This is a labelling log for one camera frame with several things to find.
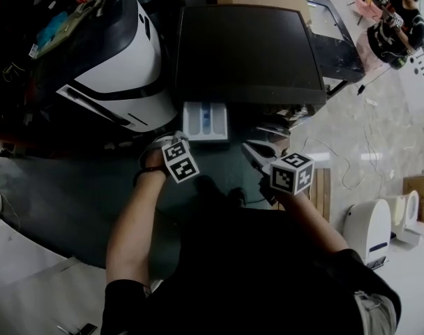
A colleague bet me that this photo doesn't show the black cable with plug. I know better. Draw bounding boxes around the black cable with plug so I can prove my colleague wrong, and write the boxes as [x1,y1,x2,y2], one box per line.
[356,64,391,96]

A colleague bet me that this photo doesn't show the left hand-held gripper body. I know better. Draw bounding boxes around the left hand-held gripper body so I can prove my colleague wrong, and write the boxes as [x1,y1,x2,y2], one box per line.
[144,130,201,184]

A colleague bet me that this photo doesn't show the dark-topped washing machine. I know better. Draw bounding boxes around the dark-topped washing machine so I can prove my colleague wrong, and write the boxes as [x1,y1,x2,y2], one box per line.
[174,4,327,108]

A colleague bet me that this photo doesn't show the white cable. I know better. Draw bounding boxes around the white cable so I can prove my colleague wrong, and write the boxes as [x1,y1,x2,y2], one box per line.
[301,96,388,192]

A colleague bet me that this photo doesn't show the person's right forearm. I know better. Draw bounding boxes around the person's right forearm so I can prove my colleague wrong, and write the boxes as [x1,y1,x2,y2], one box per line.
[277,189,349,256]

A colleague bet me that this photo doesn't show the large white and black machine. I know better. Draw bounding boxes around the large white and black machine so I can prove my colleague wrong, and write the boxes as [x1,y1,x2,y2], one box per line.
[29,0,179,134]

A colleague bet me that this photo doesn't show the person's left hand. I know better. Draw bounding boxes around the person's left hand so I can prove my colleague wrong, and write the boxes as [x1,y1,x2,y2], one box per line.
[141,145,169,174]

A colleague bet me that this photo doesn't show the person's black shirt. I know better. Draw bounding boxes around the person's black shirt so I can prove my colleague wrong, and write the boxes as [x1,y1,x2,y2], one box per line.
[100,175,403,335]

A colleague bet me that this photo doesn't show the white domed appliance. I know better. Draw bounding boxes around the white domed appliance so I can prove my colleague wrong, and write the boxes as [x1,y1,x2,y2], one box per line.
[342,198,393,269]

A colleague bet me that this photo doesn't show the wooden slat pallet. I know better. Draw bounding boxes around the wooden slat pallet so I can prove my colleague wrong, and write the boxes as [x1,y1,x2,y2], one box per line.
[308,167,332,223]

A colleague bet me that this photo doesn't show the flat cardboard board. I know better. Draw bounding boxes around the flat cardboard board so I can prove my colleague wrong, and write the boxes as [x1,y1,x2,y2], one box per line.
[28,0,112,59]

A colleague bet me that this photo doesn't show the black framed glass-top appliance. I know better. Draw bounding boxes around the black framed glass-top appliance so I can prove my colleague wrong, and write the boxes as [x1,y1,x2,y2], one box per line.
[301,0,367,98]

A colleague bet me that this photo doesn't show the white toilet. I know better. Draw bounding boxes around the white toilet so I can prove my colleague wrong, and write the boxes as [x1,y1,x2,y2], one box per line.
[385,189,424,248]

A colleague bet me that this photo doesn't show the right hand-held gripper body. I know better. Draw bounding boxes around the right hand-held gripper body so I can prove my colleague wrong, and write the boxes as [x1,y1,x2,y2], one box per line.
[256,151,316,206]

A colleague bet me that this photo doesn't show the person's grey trousers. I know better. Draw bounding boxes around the person's grey trousers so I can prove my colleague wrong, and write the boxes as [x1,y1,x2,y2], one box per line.
[353,290,398,335]

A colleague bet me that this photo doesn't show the white cabinet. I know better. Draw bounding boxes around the white cabinet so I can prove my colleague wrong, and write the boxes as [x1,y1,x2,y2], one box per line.
[397,45,424,119]

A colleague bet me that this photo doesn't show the person's left forearm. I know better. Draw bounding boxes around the person's left forearm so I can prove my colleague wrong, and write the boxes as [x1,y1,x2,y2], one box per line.
[105,169,168,288]

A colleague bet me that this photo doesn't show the dark floor mat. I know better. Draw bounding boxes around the dark floor mat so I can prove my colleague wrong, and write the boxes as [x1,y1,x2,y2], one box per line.
[0,140,290,270]

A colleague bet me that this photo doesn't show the white detergent drawer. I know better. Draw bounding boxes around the white detergent drawer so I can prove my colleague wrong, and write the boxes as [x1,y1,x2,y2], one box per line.
[181,100,231,143]

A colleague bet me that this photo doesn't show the pink chair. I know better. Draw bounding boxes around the pink chair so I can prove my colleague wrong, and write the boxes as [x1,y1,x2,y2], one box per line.
[350,0,384,24]

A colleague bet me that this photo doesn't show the black wristband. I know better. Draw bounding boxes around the black wristband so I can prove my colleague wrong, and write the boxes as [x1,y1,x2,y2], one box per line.
[132,165,168,188]

